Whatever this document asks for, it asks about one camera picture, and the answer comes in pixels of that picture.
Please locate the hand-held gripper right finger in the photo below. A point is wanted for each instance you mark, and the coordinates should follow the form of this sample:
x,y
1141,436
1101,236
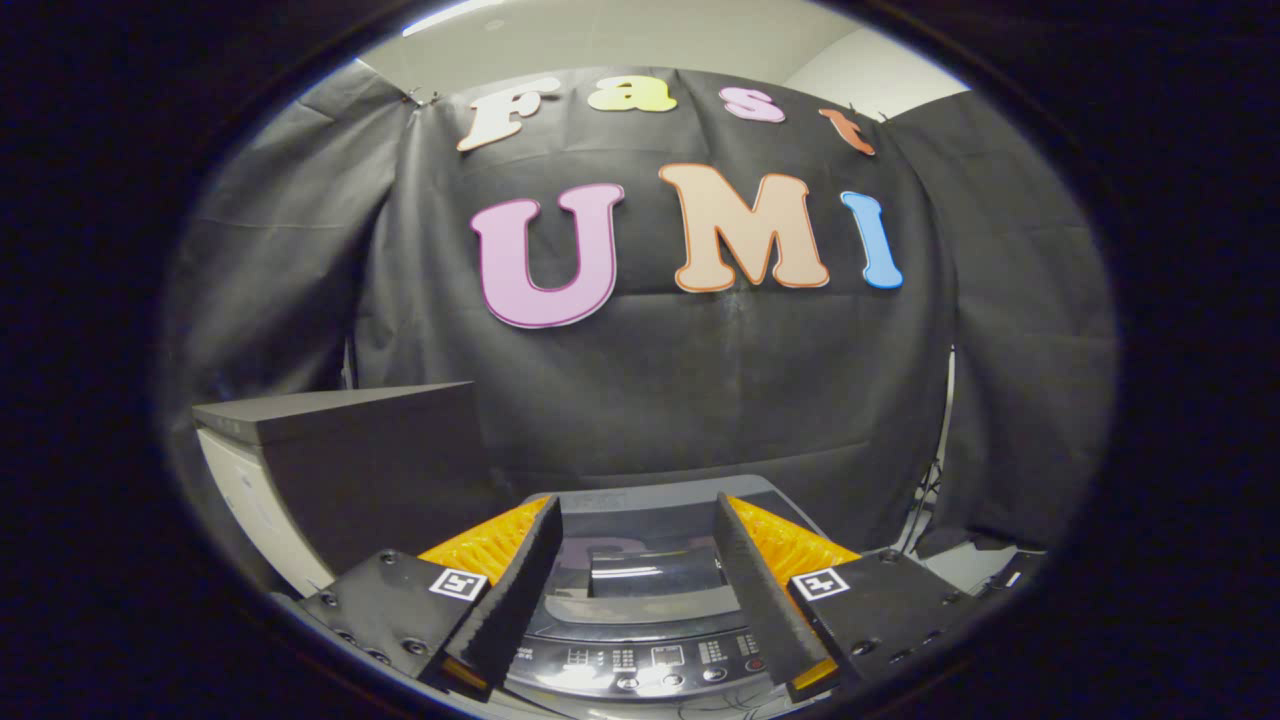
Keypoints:
x,y
770,600

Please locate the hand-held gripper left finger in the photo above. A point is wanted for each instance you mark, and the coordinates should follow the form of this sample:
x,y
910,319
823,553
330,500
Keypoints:
x,y
505,600

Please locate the dark washing machine lid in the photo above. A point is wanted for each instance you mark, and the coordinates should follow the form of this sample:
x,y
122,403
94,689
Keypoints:
x,y
650,575

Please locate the grey washing machine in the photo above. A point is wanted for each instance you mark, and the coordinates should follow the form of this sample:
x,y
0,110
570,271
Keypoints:
x,y
640,665

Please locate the white cabinet with dark top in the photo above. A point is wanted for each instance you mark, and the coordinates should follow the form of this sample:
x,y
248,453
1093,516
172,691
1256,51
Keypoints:
x,y
380,470

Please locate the black backdrop cloth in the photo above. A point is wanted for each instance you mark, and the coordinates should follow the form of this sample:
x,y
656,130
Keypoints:
x,y
700,390

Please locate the black stand pole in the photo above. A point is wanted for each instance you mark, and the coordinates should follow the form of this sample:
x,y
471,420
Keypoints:
x,y
935,450
347,365

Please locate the black box with white label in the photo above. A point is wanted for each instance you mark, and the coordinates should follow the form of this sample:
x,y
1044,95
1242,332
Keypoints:
x,y
1012,575

